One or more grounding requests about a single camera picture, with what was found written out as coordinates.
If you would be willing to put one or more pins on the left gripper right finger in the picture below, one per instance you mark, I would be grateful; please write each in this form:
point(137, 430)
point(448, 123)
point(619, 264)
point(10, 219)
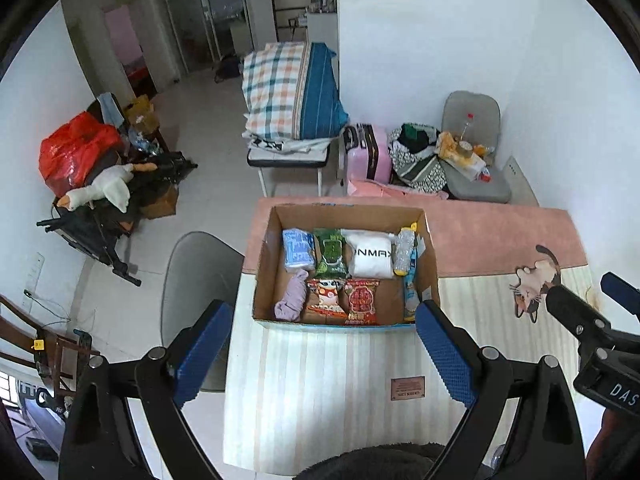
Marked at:
point(544, 439)

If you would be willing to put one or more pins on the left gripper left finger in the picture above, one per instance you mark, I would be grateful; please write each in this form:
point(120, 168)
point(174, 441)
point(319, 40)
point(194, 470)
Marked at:
point(100, 441)

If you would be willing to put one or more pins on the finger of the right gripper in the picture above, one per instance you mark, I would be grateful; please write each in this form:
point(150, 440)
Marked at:
point(621, 292)
point(591, 329)

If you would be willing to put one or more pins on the blue long snack packet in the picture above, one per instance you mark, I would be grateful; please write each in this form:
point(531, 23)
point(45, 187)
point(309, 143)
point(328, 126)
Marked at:
point(411, 297)

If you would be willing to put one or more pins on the red snack bag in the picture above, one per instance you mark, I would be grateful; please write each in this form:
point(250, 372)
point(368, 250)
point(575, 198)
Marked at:
point(360, 297)

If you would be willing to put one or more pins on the purple cloth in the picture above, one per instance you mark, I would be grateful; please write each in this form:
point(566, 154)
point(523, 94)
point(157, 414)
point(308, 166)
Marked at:
point(290, 307)

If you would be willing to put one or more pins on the orange panda snack bag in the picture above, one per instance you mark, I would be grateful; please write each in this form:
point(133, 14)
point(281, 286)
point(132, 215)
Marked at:
point(324, 297)

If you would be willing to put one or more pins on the blue tissue pack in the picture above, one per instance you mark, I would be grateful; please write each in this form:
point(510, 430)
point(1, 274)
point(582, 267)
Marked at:
point(298, 248)

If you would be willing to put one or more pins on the grey round chair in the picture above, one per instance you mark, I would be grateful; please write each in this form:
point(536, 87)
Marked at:
point(201, 268)

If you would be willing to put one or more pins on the grey chair with clutter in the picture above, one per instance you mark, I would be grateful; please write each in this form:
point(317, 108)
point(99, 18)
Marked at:
point(484, 135)

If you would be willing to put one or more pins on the yellow crumpled bag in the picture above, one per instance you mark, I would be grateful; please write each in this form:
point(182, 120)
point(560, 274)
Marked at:
point(461, 156)

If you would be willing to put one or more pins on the white NMAX pillow pack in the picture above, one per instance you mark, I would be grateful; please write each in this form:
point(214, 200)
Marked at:
point(371, 253)

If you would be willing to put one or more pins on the clear plastic bottle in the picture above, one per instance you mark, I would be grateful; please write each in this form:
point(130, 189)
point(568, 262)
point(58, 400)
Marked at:
point(467, 125)

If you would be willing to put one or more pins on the small brown cardboard box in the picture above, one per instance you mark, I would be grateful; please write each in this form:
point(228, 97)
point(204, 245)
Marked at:
point(163, 203)

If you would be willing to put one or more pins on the black white patterned bag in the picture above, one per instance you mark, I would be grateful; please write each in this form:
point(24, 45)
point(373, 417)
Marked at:
point(413, 151)

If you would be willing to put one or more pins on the white goose plush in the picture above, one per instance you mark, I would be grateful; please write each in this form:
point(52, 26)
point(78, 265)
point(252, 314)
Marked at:
point(110, 184)

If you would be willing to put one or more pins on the green snack packet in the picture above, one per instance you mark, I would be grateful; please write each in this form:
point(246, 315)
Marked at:
point(330, 254)

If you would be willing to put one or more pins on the pink suitcase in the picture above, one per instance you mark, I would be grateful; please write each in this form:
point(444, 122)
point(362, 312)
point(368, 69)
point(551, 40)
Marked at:
point(367, 156)

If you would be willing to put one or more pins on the red plastic bag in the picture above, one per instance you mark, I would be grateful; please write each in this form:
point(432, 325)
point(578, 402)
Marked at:
point(68, 155)

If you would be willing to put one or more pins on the white folding chair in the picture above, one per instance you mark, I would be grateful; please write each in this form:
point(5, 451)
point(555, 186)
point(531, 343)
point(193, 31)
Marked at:
point(263, 155)

